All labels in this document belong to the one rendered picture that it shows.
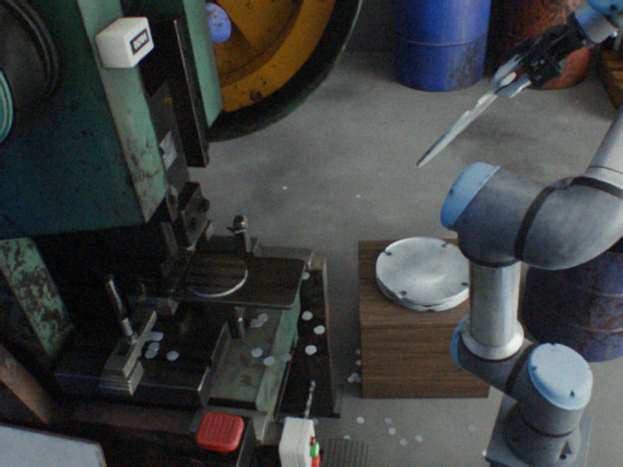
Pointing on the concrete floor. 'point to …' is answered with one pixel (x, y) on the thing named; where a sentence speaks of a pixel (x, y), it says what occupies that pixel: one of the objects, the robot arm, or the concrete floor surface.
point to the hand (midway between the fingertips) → (498, 86)
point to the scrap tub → (578, 303)
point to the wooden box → (408, 342)
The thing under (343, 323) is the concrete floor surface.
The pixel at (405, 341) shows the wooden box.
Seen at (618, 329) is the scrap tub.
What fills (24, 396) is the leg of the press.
